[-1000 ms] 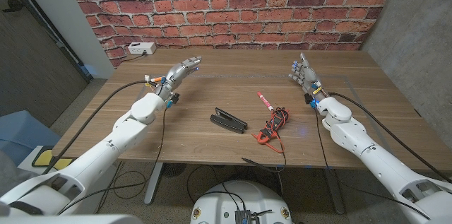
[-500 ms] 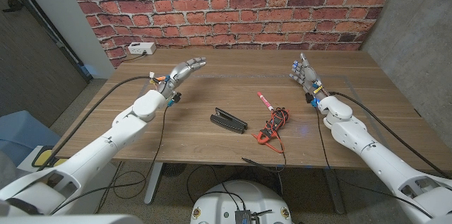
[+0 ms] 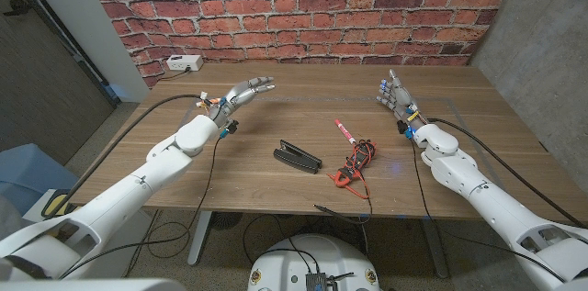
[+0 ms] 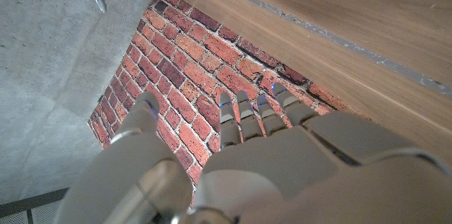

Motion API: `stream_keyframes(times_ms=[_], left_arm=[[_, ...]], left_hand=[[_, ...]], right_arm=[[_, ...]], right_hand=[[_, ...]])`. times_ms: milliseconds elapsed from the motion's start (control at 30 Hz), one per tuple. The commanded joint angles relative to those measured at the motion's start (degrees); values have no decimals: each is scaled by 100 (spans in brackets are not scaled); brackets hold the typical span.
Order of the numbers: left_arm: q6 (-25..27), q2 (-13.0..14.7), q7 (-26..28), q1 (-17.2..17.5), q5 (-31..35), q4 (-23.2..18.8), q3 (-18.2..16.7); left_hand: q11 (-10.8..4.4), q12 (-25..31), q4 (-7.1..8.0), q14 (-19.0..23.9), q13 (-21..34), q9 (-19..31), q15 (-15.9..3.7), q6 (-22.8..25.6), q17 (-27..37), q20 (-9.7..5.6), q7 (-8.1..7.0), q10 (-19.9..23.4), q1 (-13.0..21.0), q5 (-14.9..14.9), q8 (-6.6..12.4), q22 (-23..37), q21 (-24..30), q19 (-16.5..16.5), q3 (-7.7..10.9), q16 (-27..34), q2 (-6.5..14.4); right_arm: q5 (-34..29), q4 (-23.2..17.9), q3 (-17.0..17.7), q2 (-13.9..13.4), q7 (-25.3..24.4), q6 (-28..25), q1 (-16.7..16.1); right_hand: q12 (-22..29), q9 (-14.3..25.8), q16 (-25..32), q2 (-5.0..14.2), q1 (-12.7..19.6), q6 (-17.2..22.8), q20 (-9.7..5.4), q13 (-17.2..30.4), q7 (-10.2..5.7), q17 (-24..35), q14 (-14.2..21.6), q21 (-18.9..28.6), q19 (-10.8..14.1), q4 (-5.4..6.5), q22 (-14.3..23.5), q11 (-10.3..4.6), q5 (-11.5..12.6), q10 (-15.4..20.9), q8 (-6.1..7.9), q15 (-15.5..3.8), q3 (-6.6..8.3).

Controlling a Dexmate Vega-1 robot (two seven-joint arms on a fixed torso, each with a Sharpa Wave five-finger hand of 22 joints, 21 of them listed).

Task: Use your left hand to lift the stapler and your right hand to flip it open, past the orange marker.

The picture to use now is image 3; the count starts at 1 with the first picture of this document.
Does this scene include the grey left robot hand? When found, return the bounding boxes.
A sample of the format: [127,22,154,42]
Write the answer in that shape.
[210,76,277,128]

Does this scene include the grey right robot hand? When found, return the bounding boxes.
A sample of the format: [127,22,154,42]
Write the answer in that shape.
[376,68,429,135]

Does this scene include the black stapler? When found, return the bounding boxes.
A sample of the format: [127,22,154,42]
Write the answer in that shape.
[273,139,323,175]

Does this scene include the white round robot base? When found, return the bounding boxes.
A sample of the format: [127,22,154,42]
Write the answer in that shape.
[247,233,381,291]

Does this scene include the white marker with red cap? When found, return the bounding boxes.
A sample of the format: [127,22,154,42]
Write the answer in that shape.
[334,118,357,146]

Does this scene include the white power strip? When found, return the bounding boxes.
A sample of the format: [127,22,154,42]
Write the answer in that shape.
[165,54,205,73]

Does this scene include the red clamp meter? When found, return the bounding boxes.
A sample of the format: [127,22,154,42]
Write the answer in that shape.
[327,140,378,189]

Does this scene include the printed red brick backdrop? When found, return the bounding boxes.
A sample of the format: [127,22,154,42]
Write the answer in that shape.
[80,0,525,90]

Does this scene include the black test probe lead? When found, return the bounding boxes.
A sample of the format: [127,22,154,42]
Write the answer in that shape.
[312,203,374,226]

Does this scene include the grey table leg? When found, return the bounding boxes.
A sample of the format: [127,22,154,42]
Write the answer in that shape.
[420,219,449,279]
[187,210,213,267]

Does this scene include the white robot torso edge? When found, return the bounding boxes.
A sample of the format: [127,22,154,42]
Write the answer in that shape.
[0,278,186,291]

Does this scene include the black power strip cord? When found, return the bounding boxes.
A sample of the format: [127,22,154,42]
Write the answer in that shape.
[158,68,192,83]

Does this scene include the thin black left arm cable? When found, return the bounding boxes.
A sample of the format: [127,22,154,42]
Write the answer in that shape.
[59,137,231,279]

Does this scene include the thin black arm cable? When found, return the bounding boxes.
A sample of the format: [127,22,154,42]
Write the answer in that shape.
[408,140,567,284]
[59,137,231,279]

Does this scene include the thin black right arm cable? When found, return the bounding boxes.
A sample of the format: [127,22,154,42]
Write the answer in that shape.
[408,140,567,284]

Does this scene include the red test lead wire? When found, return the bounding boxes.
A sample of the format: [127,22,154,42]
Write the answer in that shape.
[351,173,372,201]

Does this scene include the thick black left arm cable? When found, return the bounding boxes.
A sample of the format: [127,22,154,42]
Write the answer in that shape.
[45,93,206,219]

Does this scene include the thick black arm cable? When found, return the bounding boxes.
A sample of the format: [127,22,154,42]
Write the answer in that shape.
[426,118,588,230]
[45,93,206,219]

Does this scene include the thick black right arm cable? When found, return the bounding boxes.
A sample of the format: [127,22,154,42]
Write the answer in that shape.
[426,118,588,230]

